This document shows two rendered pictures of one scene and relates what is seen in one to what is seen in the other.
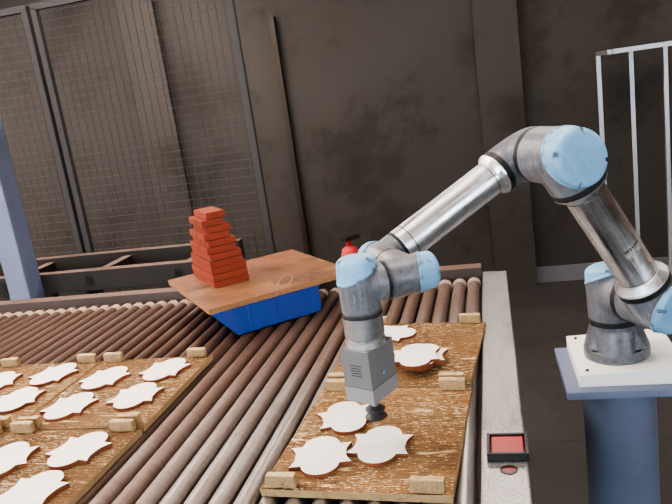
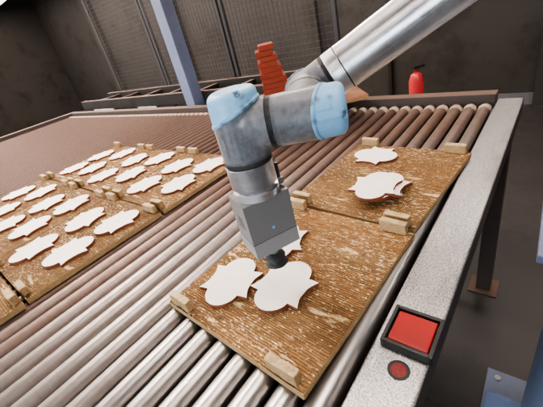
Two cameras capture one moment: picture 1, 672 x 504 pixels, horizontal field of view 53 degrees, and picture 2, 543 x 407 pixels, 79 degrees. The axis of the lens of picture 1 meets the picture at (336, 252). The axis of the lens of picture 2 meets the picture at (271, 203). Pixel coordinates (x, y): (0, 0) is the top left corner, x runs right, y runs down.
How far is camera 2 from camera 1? 0.86 m
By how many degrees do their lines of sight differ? 32
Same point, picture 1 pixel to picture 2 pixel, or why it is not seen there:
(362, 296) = (231, 143)
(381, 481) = (254, 335)
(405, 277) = (290, 120)
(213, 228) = (264, 59)
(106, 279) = not seen: hidden behind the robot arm
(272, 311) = not seen: hidden behind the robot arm
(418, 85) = not seen: outside the picture
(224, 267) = (273, 90)
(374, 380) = (257, 236)
